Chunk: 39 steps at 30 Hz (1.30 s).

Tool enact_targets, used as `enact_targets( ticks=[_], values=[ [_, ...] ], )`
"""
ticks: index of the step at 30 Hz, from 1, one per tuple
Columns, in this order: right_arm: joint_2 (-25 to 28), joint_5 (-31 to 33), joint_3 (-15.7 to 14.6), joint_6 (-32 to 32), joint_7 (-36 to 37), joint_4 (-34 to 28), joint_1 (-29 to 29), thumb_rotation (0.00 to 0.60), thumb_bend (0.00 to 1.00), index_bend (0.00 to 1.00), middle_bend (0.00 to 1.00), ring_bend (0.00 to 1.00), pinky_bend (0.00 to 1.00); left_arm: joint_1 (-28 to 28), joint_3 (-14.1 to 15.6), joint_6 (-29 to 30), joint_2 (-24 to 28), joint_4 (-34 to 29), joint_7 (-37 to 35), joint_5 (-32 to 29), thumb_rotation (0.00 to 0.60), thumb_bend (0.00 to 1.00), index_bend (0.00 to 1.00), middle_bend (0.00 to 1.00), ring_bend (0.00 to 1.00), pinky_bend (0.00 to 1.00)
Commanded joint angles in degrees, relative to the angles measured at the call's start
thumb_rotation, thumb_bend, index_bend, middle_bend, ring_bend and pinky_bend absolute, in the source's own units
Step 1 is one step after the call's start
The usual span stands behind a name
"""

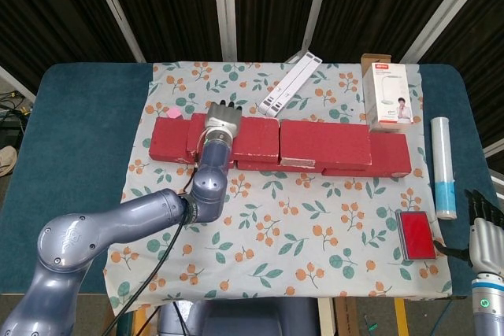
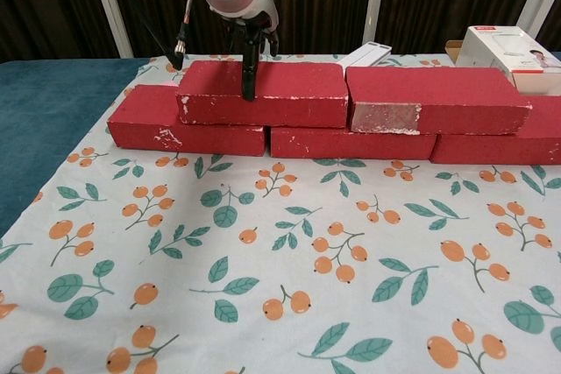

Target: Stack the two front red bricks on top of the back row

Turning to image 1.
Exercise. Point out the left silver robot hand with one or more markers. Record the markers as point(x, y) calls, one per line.
point(223, 119)

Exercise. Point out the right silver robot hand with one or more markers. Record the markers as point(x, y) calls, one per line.
point(488, 241)

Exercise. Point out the red foam brick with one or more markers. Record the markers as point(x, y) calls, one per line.
point(388, 151)
point(256, 166)
point(169, 139)
point(258, 135)

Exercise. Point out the red brick with worn end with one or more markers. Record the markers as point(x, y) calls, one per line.
point(325, 141)

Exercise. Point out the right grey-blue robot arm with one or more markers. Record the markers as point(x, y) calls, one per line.
point(488, 308)

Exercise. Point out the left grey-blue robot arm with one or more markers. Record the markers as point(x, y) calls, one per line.
point(118, 218)

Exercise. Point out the small pink cube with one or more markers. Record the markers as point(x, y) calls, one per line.
point(174, 112)

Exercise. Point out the red flat pad case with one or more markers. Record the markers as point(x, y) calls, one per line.
point(415, 233)

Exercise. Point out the white folding stand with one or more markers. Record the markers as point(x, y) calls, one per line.
point(289, 86)

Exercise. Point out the clear tube with blue band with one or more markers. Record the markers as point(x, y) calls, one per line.
point(443, 155)

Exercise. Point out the floral print tablecloth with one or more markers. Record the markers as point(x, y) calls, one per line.
point(275, 233)

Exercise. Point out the blue felt table cover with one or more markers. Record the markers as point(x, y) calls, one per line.
point(78, 115)

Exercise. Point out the brown cardboard sheet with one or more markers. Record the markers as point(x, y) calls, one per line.
point(346, 318)

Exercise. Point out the white lamp box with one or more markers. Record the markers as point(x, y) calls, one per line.
point(384, 92)

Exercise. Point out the white table leg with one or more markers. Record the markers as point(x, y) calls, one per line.
point(326, 318)

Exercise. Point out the grey-blue robot torso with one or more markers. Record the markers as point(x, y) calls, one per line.
point(244, 320)

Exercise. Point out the beige shoe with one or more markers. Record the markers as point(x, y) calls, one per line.
point(7, 159)

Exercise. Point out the white frame bar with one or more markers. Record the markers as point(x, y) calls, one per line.
point(15, 81)
point(495, 149)

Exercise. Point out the white frame post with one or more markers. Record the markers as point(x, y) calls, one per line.
point(449, 9)
point(317, 5)
point(225, 9)
point(117, 9)

